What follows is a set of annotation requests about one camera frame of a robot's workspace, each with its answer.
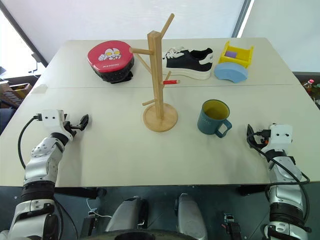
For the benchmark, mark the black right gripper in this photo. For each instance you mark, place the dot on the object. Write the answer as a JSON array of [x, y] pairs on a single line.
[[261, 140]]

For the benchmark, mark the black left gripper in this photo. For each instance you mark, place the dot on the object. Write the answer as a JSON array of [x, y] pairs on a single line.
[[72, 126]]

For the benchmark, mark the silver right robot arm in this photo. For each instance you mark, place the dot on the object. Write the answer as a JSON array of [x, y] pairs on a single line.
[[285, 175]]

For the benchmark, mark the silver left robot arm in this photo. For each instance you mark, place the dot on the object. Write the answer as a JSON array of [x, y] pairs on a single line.
[[42, 162]]

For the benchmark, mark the wooden mug tree stand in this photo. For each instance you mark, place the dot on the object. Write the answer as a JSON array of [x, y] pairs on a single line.
[[157, 100]]

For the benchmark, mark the blue mug yellow inside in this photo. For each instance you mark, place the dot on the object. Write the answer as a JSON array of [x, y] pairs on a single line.
[[209, 123]]

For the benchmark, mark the blue half-round foam block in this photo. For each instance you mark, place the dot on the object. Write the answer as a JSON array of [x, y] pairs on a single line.
[[230, 72]]

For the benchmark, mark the red black boxing pad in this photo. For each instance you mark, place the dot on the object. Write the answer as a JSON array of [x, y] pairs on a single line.
[[110, 58]]

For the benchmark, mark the wooden crate shelf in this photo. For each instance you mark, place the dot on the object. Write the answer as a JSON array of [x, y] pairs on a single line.
[[15, 92]]

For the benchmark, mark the bottle with red cap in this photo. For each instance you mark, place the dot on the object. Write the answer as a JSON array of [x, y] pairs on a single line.
[[309, 86]]

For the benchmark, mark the yellow toy crib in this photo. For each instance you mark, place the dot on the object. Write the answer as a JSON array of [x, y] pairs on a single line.
[[246, 56]]

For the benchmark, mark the purple block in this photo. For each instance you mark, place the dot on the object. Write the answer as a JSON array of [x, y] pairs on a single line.
[[231, 54]]

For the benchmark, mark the black white sneaker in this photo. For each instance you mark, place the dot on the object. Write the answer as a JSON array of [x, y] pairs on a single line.
[[190, 63]]

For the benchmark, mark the silver right robot leg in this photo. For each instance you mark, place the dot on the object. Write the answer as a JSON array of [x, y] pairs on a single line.
[[190, 215]]

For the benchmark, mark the silver robot leg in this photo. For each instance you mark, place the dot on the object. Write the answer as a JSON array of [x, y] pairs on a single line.
[[127, 212], [190, 215]]

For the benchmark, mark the silver left robot leg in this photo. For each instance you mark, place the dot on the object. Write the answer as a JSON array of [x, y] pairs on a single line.
[[127, 212]]

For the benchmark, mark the dark rounded robot body shape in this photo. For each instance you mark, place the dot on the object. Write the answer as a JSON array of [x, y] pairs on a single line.
[[145, 235]]

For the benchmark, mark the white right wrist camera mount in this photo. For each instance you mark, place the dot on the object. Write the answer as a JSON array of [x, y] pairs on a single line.
[[281, 136]]

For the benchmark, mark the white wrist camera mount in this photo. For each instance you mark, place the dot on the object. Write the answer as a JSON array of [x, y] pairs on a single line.
[[51, 118], [281, 136]]

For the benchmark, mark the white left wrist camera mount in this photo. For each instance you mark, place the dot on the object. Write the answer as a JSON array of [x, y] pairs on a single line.
[[51, 118]]

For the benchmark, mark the black table frame bar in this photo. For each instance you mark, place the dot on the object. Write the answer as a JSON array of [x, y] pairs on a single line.
[[252, 190], [80, 192]]

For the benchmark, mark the black window frame beam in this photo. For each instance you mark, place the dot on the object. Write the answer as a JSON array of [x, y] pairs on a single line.
[[23, 37]]

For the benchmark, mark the grey window frame beam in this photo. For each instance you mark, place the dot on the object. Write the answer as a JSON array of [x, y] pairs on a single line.
[[241, 20]]

